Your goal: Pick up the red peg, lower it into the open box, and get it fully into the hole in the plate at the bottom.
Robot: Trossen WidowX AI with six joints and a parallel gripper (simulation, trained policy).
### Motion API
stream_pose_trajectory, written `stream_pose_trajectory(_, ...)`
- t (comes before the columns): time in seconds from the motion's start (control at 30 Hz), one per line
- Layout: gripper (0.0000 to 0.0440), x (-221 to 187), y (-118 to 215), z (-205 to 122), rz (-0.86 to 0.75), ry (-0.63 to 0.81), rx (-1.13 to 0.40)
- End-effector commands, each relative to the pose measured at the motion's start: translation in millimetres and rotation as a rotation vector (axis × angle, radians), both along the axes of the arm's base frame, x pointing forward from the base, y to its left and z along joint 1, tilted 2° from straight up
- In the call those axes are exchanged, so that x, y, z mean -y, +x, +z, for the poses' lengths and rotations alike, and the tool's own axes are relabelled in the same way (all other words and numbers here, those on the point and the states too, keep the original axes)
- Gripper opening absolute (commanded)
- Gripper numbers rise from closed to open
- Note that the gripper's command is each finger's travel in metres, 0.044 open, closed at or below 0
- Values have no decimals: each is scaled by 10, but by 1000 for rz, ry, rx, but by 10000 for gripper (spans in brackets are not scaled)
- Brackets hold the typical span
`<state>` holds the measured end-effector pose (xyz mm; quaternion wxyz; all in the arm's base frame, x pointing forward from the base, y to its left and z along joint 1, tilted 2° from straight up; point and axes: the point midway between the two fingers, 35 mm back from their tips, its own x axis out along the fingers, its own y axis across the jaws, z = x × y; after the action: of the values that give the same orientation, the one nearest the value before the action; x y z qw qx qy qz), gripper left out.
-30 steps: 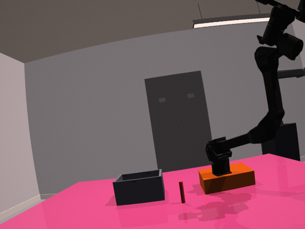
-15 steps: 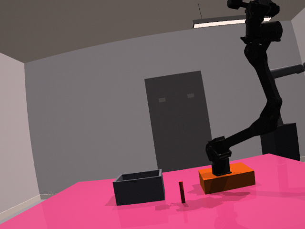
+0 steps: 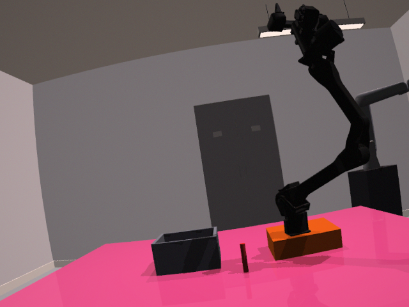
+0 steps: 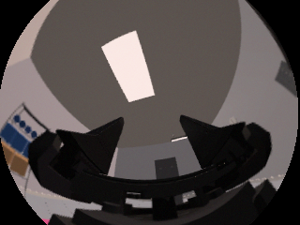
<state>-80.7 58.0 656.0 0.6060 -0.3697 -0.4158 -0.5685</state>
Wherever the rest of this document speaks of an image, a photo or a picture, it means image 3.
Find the red peg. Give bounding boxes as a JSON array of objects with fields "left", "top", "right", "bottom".
[{"left": 240, "top": 243, "right": 249, "bottom": 272}]

